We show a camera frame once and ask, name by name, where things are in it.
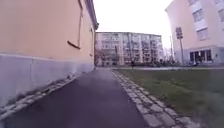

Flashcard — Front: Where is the person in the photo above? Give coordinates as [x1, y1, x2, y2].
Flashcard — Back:
[130, 59, 136, 69]

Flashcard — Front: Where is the pale apartment block with balconies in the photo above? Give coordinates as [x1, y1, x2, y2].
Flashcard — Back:
[94, 31, 164, 67]

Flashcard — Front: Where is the dark asphalt path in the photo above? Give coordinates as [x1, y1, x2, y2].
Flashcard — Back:
[0, 68, 150, 128]

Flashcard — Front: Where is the grey cobblestone strip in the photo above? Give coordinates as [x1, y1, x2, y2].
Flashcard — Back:
[0, 73, 81, 122]
[111, 70, 201, 128]

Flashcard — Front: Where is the green grass lawn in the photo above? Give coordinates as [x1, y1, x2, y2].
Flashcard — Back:
[114, 68, 224, 128]

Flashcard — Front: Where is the sign on pole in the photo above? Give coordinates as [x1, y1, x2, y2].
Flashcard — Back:
[175, 26, 185, 65]

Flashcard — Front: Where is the orange building with grey base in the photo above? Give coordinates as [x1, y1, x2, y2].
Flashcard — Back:
[0, 0, 100, 108]

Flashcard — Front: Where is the pale pink tall building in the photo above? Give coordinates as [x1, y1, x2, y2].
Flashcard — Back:
[164, 0, 224, 65]

